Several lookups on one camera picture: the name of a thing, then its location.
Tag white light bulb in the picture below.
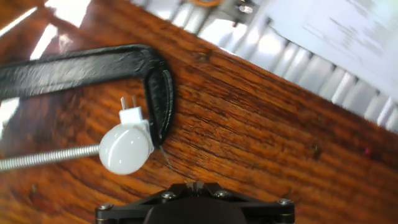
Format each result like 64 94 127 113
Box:
98 123 150 175

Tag metal bar clamp black handle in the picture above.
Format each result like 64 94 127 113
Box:
0 44 175 172

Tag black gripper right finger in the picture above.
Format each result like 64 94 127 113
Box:
197 182 295 224

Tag brown wooden board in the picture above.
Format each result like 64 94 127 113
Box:
0 0 398 224

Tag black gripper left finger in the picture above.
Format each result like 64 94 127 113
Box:
95 182 198 224

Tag small metal bracket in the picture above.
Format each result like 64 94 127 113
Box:
214 0 271 27

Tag white lamp socket adapter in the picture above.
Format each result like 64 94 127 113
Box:
118 95 155 153

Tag printed paper sheets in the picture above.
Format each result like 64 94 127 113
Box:
264 0 398 102

